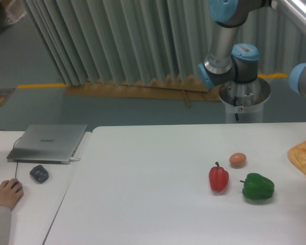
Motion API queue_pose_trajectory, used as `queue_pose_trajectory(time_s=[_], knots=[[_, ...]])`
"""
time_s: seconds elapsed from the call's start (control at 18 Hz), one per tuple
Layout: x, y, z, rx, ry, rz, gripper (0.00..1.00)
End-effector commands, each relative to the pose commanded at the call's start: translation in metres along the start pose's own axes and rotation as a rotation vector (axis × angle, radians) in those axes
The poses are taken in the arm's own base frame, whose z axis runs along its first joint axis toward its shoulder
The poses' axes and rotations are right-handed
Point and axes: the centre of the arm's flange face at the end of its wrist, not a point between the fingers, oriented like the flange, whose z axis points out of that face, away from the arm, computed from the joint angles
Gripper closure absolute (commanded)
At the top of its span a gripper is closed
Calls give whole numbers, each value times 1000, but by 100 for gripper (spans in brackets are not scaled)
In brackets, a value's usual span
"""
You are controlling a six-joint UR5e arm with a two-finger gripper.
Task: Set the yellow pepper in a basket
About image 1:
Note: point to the person's hand on mouse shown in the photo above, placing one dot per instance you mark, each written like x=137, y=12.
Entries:
x=8, y=198

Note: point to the grey sleeved forearm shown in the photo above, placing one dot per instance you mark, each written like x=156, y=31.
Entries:
x=5, y=223

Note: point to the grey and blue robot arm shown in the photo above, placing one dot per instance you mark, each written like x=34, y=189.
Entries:
x=234, y=67

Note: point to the red bell pepper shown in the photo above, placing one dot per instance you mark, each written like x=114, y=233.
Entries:
x=218, y=178

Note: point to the green bell pepper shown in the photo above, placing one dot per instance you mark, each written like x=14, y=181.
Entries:
x=257, y=187

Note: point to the dark grey small device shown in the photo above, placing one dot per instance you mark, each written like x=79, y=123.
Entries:
x=39, y=174

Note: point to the silver closed laptop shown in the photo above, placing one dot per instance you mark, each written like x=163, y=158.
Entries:
x=49, y=144

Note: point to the pale green folding curtain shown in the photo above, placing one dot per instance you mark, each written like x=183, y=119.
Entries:
x=127, y=42

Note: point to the white plastic bag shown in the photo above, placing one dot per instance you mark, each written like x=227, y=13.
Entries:
x=11, y=12

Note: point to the brown cardboard sheet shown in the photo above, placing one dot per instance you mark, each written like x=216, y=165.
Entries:
x=187, y=90

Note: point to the brown egg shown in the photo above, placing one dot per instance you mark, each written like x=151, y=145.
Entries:
x=237, y=160

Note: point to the orange bread loaf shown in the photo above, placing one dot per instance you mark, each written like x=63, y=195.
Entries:
x=297, y=156

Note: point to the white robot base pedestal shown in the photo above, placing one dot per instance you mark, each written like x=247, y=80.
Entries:
x=244, y=103

